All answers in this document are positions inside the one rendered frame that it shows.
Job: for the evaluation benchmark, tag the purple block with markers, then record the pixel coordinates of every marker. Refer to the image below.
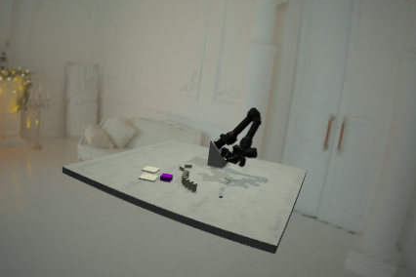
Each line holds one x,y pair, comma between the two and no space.
166,177

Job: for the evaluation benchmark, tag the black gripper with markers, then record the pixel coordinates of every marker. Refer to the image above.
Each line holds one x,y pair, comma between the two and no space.
233,157

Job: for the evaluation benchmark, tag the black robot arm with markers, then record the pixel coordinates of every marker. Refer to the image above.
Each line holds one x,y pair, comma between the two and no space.
246,143

